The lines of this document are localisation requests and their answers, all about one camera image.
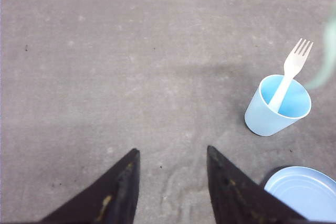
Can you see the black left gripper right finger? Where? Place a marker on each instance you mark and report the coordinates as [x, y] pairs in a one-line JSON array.
[[236, 198]]

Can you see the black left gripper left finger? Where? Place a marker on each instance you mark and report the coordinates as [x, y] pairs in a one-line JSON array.
[[112, 198]]

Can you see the light blue plastic cup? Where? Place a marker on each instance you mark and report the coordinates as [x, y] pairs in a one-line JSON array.
[[262, 120]]

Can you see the white plastic fork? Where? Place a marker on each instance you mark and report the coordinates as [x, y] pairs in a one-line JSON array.
[[292, 66]]

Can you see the blue plastic plate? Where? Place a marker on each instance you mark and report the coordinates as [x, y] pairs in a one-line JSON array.
[[309, 192]]

